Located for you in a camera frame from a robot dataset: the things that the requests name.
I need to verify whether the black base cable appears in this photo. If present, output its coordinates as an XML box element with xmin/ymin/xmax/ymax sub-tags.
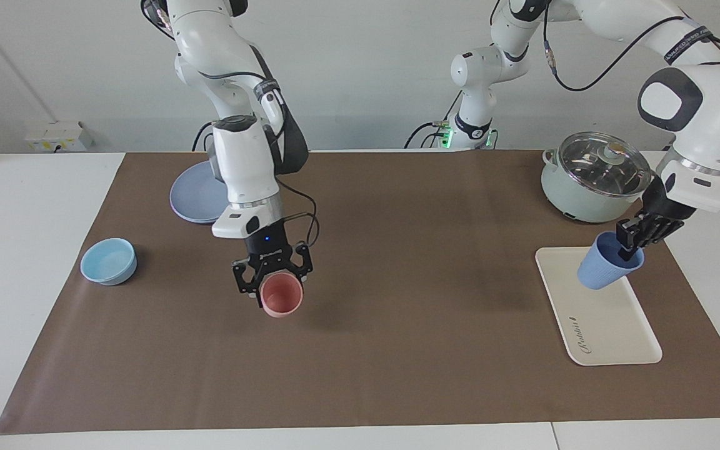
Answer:
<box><xmin>404</xmin><ymin>92</ymin><xmax>462</xmax><ymax>150</ymax></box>
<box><xmin>192</xmin><ymin>121</ymin><xmax>214</xmax><ymax>153</ymax></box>

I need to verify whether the cream rabbit print tray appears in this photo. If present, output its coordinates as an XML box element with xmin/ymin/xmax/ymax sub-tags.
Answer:
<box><xmin>534</xmin><ymin>246</ymin><xmax>663</xmax><ymax>367</ymax></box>

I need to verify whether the light blue small bowl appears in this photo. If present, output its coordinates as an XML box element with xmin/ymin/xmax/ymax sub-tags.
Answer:
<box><xmin>79</xmin><ymin>237</ymin><xmax>138</xmax><ymax>287</ymax></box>

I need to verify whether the pale green electric pot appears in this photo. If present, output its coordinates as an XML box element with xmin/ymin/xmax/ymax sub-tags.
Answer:
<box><xmin>541</xmin><ymin>131</ymin><xmax>661</xmax><ymax>224</ymax></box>

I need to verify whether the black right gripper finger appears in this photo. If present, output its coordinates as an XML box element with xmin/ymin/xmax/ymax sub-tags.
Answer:
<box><xmin>232</xmin><ymin>257</ymin><xmax>271</xmax><ymax>308</ymax></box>
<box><xmin>284</xmin><ymin>242</ymin><xmax>314</xmax><ymax>295</ymax></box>

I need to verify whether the white power strip box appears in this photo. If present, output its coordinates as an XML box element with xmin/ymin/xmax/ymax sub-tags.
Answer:
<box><xmin>24</xmin><ymin>120</ymin><xmax>96</xmax><ymax>153</ymax></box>

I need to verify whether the glass pot lid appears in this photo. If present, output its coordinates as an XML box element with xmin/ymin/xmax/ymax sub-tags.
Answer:
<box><xmin>556</xmin><ymin>131</ymin><xmax>653</xmax><ymax>198</ymax></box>

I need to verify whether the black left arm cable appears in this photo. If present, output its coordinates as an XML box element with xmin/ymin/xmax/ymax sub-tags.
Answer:
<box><xmin>489</xmin><ymin>0</ymin><xmax>720</xmax><ymax>92</ymax></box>

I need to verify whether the brown paper table mat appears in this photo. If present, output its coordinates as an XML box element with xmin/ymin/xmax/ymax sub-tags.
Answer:
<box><xmin>0</xmin><ymin>150</ymin><xmax>720</xmax><ymax>436</ymax></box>

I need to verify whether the pink plastic cup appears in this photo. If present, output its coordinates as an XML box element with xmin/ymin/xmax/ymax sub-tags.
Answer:
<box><xmin>259</xmin><ymin>272</ymin><xmax>305</xmax><ymax>319</ymax></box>

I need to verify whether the blue plastic cup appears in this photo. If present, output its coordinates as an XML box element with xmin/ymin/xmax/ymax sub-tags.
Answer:
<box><xmin>576</xmin><ymin>232</ymin><xmax>646</xmax><ymax>291</ymax></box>

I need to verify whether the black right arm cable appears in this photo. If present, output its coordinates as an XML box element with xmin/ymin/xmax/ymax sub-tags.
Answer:
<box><xmin>142</xmin><ymin>0</ymin><xmax>321</xmax><ymax>248</ymax></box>

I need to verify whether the pale blue round plate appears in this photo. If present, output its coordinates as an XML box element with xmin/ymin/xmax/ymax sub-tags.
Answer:
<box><xmin>169</xmin><ymin>159</ymin><xmax>236</xmax><ymax>225</ymax></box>

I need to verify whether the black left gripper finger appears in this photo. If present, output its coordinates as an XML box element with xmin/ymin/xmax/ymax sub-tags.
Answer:
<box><xmin>616</xmin><ymin>215</ymin><xmax>649</xmax><ymax>263</ymax></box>
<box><xmin>637</xmin><ymin>227</ymin><xmax>664</xmax><ymax>251</ymax></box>

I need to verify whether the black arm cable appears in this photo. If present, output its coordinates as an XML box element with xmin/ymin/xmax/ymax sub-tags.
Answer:
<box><xmin>142</xmin><ymin>0</ymin><xmax>321</xmax><ymax>248</ymax></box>
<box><xmin>489</xmin><ymin>0</ymin><xmax>720</xmax><ymax>92</ymax></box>

